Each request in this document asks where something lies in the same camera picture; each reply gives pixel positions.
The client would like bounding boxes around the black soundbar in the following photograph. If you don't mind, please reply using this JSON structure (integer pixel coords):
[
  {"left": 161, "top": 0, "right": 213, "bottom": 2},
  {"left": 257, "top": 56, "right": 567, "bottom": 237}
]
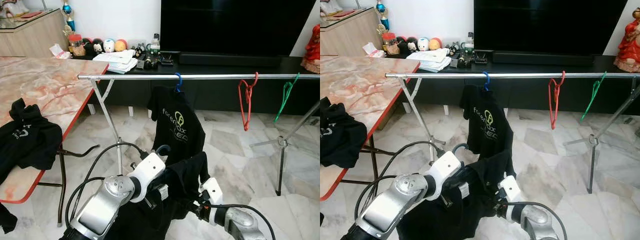
[
  {"left": 178, "top": 51, "right": 284, "bottom": 68},
  {"left": 492, "top": 50, "right": 596, "bottom": 67}
]

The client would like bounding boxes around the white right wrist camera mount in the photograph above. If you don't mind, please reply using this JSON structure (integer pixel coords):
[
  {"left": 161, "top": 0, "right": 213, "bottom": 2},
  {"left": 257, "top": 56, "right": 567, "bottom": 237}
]
[
  {"left": 497, "top": 175, "right": 522, "bottom": 206},
  {"left": 199, "top": 177, "right": 224, "bottom": 207}
]

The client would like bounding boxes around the stack of white papers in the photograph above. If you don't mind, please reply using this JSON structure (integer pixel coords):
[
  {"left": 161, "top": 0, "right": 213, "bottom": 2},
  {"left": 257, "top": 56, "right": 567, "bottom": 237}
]
[
  {"left": 406, "top": 47, "right": 452, "bottom": 73},
  {"left": 92, "top": 49, "right": 139, "bottom": 75}
]

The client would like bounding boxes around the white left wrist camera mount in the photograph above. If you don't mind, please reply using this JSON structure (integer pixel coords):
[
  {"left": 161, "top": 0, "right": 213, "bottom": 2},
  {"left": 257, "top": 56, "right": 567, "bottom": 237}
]
[
  {"left": 434, "top": 150, "right": 463, "bottom": 201},
  {"left": 127, "top": 152, "right": 167, "bottom": 203}
]

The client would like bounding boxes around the red robed figurine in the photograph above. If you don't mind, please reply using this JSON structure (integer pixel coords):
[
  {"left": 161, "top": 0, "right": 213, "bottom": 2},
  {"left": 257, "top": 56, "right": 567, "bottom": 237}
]
[
  {"left": 614, "top": 6, "right": 640, "bottom": 73},
  {"left": 301, "top": 24, "right": 321, "bottom": 74}
]

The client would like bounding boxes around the dark small gadget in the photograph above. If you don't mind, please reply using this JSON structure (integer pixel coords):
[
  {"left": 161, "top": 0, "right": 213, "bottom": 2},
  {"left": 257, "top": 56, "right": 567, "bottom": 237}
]
[
  {"left": 449, "top": 50, "right": 475, "bottom": 69},
  {"left": 142, "top": 50, "right": 162, "bottom": 70}
]

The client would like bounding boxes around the black flat screen television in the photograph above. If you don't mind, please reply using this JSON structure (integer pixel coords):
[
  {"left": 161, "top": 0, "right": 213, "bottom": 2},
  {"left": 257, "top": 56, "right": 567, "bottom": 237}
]
[
  {"left": 160, "top": 0, "right": 319, "bottom": 57},
  {"left": 473, "top": 0, "right": 629, "bottom": 56}
]

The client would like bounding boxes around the white porcelain figurine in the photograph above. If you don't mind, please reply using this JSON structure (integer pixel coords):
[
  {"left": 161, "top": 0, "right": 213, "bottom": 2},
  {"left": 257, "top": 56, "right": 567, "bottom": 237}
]
[
  {"left": 0, "top": 0, "right": 31, "bottom": 18},
  {"left": 320, "top": 0, "right": 345, "bottom": 16}
]

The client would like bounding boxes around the red lidded jar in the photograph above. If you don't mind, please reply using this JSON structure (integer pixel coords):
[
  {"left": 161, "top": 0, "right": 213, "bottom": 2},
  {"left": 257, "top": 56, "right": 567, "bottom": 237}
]
[
  {"left": 382, "top": 32, "right": 400, "bottom": 55},
  {"left": 68, "top": 33, "right": 85, "bottom": 56}
]

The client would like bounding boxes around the white tissue packet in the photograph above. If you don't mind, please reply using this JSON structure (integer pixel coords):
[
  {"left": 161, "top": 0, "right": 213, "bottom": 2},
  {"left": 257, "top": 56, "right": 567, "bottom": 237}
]
[
  {"left": 362, "top": 42, "right": 387, "bottom": 58},
  {"left": 49, "top": 43, "right": 72, "bottom": 60}
]

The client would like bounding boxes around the light wooden cabinet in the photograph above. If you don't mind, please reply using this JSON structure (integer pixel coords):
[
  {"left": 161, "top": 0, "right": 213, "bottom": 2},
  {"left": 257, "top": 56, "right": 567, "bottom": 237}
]
[
  {"left": 0, "top": 8, "right": 70, "bottom": 57},
  {"left": 320, "top": 7, "right": 385, "bottom": 57}
]

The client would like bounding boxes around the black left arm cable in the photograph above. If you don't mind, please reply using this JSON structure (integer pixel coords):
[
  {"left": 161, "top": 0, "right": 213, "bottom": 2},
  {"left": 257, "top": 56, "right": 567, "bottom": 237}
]
[
  {"left": 64, "top": 142, "right": 151, "bottom": 228},
  {"left": 356, "top": 140, "right": 445, "bottom": 221}
]

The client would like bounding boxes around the silver metal clothes rack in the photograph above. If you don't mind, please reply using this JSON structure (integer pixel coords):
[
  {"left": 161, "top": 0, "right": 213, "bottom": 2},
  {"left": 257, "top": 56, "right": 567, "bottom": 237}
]
[
  {"left": 77, "top": 72, "right": 321, "bottom": 197},
  {"left": 385, "top": 71, "right": 640, "bottom": 195}
]

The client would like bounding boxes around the black printed T-shirt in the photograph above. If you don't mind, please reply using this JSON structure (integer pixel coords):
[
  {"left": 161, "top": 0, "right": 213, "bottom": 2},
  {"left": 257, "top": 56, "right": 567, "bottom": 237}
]
[
  {"left": 102, "top": 150, "right": 211, "bottom": 240},
  {"left": 397, "top": 150, "right": 518, "bottom": 240},
  {"left": 147, "top": 85, "right": 207, "bottom": 166},
  {"left": 320, "top": 96, "right": 368, "bottom": 169},
  {"left": 459, "top": 84, "right": 516, "bottom": 161},
  {"left": 0, "top": 98, "right": 64, "bottom": 185}
]

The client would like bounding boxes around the blue gold trophy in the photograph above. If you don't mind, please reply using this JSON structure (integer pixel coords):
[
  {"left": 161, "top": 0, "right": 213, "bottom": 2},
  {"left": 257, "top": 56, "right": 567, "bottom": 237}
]
[
  {"left": 375, "top": 0, "right": 390, "bottom": 35},
  {"left": 61, "top": 0, "right": 77, "bottom": 37}
]

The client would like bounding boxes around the marble pattern folding table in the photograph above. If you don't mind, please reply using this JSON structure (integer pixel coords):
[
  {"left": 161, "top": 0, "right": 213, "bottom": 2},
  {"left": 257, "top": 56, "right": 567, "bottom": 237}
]
[
  {"left": 0, "top": 56, "right": 110, "bottom": 228},
  {"left": 320, "top": 55, "right": 418, "bottom": 203}
]

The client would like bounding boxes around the black television console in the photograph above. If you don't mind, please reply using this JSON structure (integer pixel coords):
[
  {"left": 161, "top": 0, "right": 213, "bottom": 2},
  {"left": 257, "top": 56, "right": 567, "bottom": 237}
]
[
  {"left": 75, "top": 52, "right": 321, "bottom": 117},
  {"left": 395, "top": 52, "right": 640, "bottom": 113}
]

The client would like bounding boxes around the red plastic clothes hanger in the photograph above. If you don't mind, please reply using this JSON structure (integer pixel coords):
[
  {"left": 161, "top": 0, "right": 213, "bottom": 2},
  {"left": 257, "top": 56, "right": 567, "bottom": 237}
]
[
  {"left": 548, "top": 70, "right": 567, "bottom": 130},
  {"left": 237, "top": 71, "right": 260, "bottom": 132}
]

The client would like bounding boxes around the green plastic clothes hanger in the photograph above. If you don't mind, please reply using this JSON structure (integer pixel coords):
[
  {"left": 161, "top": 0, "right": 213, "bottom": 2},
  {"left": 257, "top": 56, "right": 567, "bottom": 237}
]
[
  {"left": 580, "top": 71, "right": 608, "bottom": 124},
  {"left": 273, "top": 73, "right": 301, "bottom": 124}
]

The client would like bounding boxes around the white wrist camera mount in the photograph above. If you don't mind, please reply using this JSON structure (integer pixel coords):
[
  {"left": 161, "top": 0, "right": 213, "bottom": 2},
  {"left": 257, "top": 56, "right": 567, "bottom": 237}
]
[
  {"left": 199, "top": 177, "right": 224, "bottom": 207},
  {"left": 127, "top": 152, "right": 167, "bottom": 203},
  {"left": 434, "top": 150, "right": 463, "bottom": 201},
  {"left": 497, "top": 175, "right": 522, "bottom": 206}
]

